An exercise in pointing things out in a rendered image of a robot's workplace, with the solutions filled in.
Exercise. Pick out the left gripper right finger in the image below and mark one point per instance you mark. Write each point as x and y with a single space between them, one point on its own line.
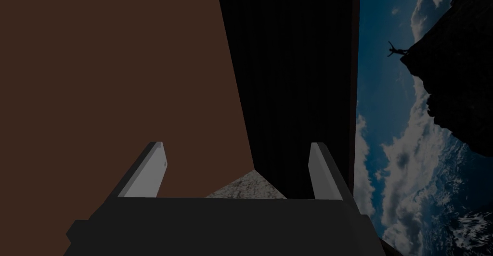
324 175

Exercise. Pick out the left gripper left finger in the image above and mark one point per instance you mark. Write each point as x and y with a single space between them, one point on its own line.
144 175

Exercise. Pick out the framed sky and cliff picture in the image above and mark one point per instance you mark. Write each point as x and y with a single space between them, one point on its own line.
404 133

